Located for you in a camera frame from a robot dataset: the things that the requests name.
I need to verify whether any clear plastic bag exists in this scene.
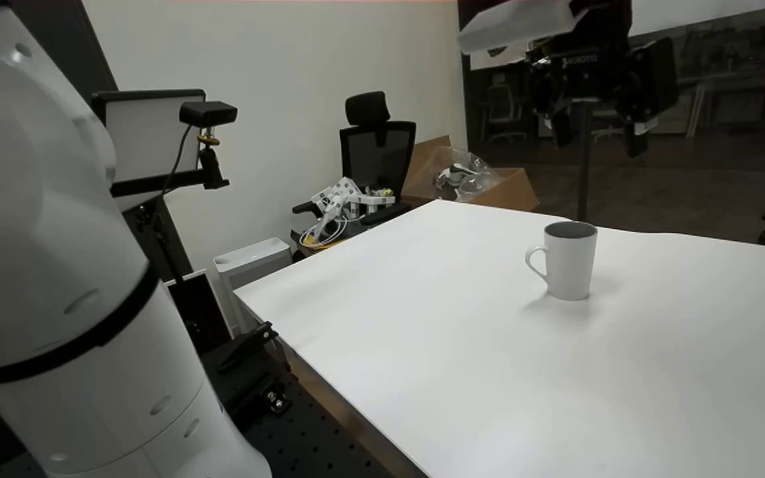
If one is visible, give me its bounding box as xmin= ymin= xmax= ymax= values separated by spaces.
xmin=434 ymin=147 xmax=504 ymax=204

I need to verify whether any white mug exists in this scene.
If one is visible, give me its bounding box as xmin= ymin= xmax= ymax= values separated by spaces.
xmin=525 ymin=221 xmax=599 ymax=302

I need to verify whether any office chair behind glass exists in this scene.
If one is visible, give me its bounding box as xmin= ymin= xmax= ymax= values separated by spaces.
xmin=484 ymin=81 xmax=531 ymax=144

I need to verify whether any white box appliance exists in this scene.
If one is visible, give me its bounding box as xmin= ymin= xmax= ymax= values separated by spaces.
xmin=212 ymin=237 xmax=293 ymax=335

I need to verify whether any white panel with black frame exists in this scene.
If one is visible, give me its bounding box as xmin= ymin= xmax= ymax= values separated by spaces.
xmin=92 ymin=89 xmax=230 ymax=279

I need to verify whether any cardboard box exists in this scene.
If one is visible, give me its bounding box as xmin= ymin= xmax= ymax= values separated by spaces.
xmin=400 ymin=135 xmax=541 ymax=214

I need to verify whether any white device with cables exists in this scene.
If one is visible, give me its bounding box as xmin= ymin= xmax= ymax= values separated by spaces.
xmin=299 ymin=176 xmax=397 ymax=250

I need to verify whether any black office chair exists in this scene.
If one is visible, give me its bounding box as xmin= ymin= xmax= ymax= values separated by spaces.
xmin=291 ymin=91 xmax=418 ymax=261

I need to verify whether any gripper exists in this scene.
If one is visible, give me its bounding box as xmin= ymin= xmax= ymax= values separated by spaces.
xmin=529 ymin=12 xmax=651 ymax=159

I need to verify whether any black clamp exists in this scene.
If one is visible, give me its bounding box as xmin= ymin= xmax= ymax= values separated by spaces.
xmin=215 ymin=321 xmax=294 ymax=418

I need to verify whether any camera on mount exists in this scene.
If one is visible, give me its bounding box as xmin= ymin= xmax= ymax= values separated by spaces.
xmin=161 ymin=100 xmax=239 ymax=197

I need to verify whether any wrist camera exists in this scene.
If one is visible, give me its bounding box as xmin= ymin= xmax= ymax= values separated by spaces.
xmin=630 ymin=37 xmax=680 ymax=121

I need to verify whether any black vertical post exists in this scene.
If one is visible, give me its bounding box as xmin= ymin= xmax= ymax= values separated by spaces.
xmin=574 ymin=100 xmax=594 ymax=224

